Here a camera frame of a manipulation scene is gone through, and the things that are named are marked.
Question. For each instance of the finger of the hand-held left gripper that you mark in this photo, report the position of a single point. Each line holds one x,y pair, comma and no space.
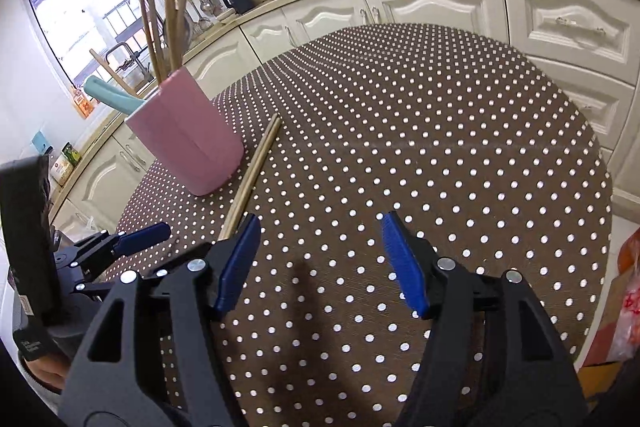
142,238
95,288

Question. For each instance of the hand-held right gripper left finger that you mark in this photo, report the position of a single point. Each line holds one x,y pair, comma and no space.
237,267

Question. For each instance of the red white plastic bag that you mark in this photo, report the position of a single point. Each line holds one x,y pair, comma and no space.
629,307

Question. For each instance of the metal faucet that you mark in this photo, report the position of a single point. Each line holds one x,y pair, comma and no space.
120,52

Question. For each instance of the pink utensil cup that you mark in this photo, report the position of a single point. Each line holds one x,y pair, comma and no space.
190,142

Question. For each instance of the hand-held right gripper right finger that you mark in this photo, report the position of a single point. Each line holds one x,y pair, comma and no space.
402,267

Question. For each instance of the long wooden stick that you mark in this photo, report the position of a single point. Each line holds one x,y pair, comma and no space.
107,69

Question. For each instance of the bundle of wooden chopsticks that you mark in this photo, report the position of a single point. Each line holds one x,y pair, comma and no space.
171,7

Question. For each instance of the wooden chopstick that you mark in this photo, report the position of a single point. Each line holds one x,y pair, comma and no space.
242,187
262,154

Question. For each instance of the cream base kitchen cabinets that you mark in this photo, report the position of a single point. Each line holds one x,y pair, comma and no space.
550,22

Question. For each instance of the green food box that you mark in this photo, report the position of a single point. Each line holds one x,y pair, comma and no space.
71,154

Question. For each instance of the light blue spoon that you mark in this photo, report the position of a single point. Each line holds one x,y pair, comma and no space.
107,94

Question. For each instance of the person's left hand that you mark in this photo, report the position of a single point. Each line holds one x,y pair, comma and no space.
45,369

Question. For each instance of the window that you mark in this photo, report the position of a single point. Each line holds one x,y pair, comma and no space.
85,7

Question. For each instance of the white food box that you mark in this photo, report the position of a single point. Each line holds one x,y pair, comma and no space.
61,169

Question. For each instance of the orange hanging tag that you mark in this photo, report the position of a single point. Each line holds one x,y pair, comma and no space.
83,102

